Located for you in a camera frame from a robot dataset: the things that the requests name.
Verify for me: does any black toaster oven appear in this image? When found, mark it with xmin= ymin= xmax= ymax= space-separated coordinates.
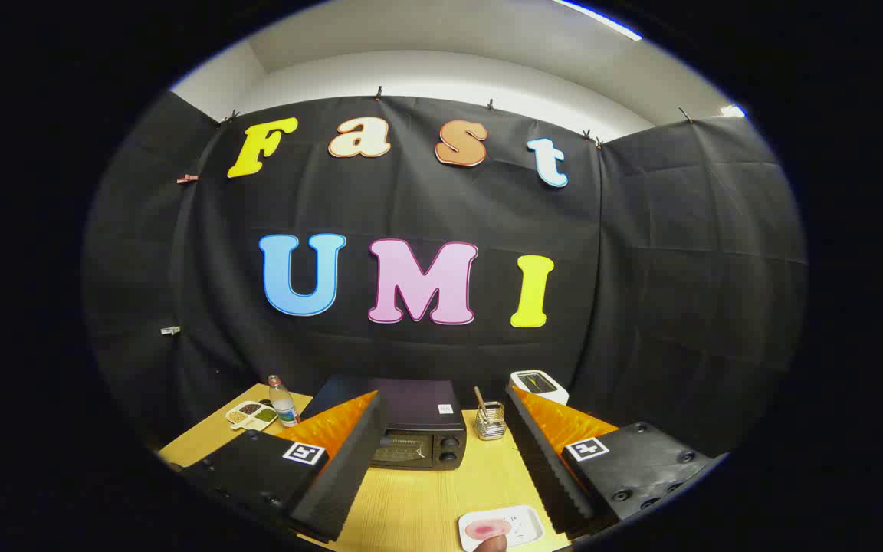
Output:
xmin=302 ymin=374 xmax=468 ymax=471

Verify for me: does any divided snack tray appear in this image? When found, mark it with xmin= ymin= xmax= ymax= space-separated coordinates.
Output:
xmin=225 ymin=400 xmax=280 ymax=432

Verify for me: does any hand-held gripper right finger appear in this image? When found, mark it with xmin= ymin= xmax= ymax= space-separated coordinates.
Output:
xmin=504 ymin=383 xmax=720 ymax=537

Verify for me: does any clear plastic water bottle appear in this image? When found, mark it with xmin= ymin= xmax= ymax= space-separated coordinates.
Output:
xmin=268 ymin=375 xmax=301 ymax=428

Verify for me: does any wire mesh utensil holder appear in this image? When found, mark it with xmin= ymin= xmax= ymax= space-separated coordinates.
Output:
xmin=475 ymin=401 xmax=507 ymax=441

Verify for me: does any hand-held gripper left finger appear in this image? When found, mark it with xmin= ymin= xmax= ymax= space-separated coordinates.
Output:
xmin=181 ymin=389 xmax=390 ymax=544

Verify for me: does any pink ham slice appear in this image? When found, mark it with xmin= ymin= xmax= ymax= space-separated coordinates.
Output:
xmin=464 ymin=519 xmax=514 ymax=541

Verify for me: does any white toaster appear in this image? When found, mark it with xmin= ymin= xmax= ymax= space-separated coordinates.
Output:
xmin=510 ymin=370 xmax=570 ymax=406

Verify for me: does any white square plate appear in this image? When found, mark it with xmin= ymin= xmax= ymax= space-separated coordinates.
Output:
xmin=458 ymin=505 xmax=546 ymax=552

